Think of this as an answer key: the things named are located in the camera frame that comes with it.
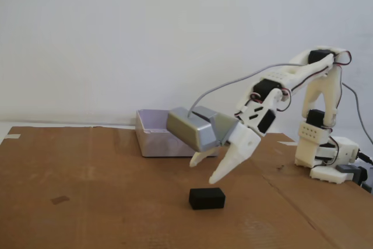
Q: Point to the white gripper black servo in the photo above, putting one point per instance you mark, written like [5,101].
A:
[244,141]

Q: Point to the black rectangular block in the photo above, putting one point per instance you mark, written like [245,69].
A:
[207,199]

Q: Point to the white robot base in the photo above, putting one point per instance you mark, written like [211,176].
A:
[346,147]

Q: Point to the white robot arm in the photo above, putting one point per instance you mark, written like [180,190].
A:
[320,97]

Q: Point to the grey plastic box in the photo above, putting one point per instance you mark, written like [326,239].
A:
[157,144]

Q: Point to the white tape strip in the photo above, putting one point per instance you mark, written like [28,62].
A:
[13,136]
[287,143]

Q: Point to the brown cardboard sheet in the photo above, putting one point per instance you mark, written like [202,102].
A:
[116,187]

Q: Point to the grey black table clamp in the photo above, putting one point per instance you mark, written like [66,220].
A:
[345,169]

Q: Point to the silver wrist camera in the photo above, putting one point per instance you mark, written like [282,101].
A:
[186,126]

